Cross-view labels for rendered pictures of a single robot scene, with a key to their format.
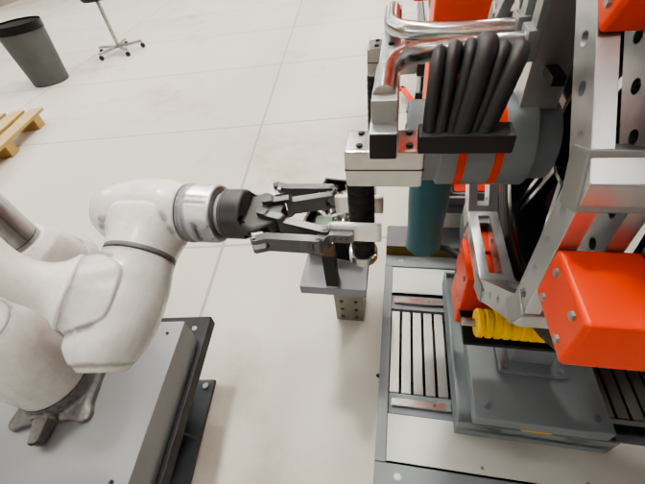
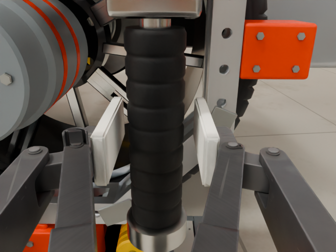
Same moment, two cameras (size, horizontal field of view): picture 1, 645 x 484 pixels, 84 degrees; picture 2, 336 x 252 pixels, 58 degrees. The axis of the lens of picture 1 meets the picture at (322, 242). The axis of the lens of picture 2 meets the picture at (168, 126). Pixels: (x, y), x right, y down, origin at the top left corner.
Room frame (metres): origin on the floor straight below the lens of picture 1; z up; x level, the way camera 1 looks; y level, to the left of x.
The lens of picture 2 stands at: (0.42, 0.12, 0.91)
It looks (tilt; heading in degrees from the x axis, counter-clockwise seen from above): 22 degrees down; 254
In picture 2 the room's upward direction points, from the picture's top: straight up
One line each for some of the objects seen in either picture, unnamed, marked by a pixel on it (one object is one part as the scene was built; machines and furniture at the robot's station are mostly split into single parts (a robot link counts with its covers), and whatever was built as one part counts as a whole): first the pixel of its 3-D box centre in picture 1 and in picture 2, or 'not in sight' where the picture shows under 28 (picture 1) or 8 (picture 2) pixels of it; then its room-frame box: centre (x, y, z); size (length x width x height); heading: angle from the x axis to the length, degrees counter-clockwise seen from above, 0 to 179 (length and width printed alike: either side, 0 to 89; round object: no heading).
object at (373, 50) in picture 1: (392, 56); not in sight; (0.70, -0.18, 0.93); 0.09 x 0.05 x 0.05; 74
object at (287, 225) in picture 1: (293, 228); (219, 235); (0.38, 0.04, 0.83); 0.11 x 0.01 x 0.04; 58
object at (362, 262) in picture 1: (362, 219); (156, 137); (0.38, -0.06, 0.83); 0.04 x 0.04 x 0.16
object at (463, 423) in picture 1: (512, 347); not in sight; (0.48, -0.51, 0.13); 0.50 x 0.36 x 0.10; 164
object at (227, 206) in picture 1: (253, 214); not in sight; (0.42, 0.09, 0.83); 0.09 x 0.08 x 0.07; 74
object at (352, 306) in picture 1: (348, 274); not in sight; (0.79, -0.07, 0.21); 0.10 x 0.10 x 0.42; 74
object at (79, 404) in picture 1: (56, 389); not in sight; (0.41, 0.64, 0.43); 0.22 x 0.18 x 0.06; 178
